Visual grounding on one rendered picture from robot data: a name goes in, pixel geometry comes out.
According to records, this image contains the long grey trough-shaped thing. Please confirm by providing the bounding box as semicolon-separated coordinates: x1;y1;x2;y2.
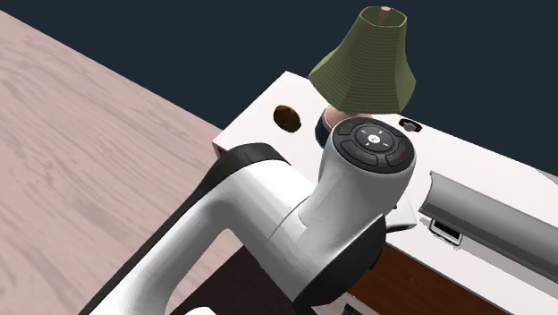
418;170;558;285

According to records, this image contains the table lamp with green shade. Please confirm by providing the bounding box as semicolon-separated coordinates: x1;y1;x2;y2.
307;4;418;149

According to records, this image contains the small black and grey thing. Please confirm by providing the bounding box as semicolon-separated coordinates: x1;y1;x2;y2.
397;117;424;134

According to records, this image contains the brown egg-shaped thing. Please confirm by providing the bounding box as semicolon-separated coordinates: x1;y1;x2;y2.
273;104;303;133

